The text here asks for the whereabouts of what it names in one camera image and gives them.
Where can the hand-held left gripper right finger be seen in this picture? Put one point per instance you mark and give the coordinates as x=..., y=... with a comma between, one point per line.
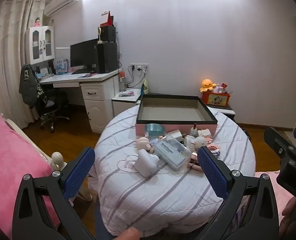
x=211, y=172

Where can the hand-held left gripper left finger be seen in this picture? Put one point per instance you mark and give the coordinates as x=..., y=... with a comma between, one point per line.
x=79, y=172

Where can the pink white scrunchie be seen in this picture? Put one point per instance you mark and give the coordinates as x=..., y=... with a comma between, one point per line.
x=215, y=150

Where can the rose gold cylinder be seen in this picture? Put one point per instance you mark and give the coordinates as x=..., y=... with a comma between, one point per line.
x=194, y=155

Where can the silver cloud-shaped toy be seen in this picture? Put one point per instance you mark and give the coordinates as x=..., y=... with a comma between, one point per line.
x=199, y=142

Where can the clear plastic case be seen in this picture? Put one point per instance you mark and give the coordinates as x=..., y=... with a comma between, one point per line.
x=171, y=152

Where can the white charger adapter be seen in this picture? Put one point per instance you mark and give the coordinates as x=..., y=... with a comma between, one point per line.
x=175, y=134

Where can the white cloud-shaped block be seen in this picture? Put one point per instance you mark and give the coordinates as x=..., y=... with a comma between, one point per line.
x=145, y=163

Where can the small baby doll figure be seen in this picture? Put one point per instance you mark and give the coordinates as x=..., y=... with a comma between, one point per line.
x=144, y=143

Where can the teal transparent bowl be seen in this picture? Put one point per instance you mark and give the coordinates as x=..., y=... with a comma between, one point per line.
x=155, y=129

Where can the pink storage box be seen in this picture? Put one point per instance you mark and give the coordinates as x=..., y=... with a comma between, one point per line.
x=170, y=110

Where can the person's right hand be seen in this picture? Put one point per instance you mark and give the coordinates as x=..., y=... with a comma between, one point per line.
x=292, y=220

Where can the small pink white box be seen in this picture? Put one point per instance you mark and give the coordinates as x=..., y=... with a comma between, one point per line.
x=205, y=133

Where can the clear heart-shaped acrylic plate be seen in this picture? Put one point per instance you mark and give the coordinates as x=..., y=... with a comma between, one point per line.
x=126, y=163

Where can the pink bed cushion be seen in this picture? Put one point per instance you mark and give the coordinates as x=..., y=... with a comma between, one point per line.
x=10, y=155

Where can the red toy box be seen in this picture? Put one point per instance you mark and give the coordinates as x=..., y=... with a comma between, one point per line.
x=216, y=99

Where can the black office chair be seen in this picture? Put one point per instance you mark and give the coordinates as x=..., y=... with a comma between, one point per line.
x=51, y=102

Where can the white desk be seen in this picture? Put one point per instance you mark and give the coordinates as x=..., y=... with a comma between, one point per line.
x=97, y=97

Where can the pink plush toy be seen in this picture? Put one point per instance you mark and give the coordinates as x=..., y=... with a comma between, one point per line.
x=218, y=88

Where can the white side table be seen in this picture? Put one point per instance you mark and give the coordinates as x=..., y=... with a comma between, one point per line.
x=124, y=102

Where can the orange octopus plush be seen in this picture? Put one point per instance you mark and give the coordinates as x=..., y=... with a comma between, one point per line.
x=207, y=85

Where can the black keyboard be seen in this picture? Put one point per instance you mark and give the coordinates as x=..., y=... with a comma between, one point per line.
x=79, y=71

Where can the dark grey jacket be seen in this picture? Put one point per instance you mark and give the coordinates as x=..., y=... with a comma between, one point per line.
x=29, y=85

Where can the orange-capped water bottle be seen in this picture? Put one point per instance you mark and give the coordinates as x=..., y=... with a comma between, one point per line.
x=122, y=81

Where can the blue acrylic desk holder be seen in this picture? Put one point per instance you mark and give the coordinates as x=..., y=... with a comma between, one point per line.
x=62, y=66

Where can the blue yellow snack bag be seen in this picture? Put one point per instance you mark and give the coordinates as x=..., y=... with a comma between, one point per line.
x=145, y=87

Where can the black computer tower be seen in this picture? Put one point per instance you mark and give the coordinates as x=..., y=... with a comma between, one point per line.
x=107, y=57

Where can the black computer monitor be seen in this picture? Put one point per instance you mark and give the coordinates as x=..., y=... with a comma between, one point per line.
x=84, y=53

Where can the white hutch cabinet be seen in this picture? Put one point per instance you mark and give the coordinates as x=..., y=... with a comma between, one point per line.
x=40, y=45

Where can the cream curtain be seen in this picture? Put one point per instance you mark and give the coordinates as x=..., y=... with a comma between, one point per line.
x=5, y=55

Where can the cream desk fan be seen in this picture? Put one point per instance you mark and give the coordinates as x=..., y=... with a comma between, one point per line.
x=100, y=32

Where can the black speaker box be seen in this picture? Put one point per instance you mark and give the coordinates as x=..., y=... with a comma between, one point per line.
x=109, y=33

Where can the red paper bag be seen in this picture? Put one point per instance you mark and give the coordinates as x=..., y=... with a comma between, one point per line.
x=109, y=20

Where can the small doll figurine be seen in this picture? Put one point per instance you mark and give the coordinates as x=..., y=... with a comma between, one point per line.
x=37, y=22

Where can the white air conditioner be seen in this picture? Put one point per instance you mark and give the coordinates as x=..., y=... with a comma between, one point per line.
x=60, y=3

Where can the white bed frame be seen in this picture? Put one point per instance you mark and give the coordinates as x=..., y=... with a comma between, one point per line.
x=57, y=158

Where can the white wall outlet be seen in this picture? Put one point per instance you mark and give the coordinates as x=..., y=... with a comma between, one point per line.
x=140, y=67

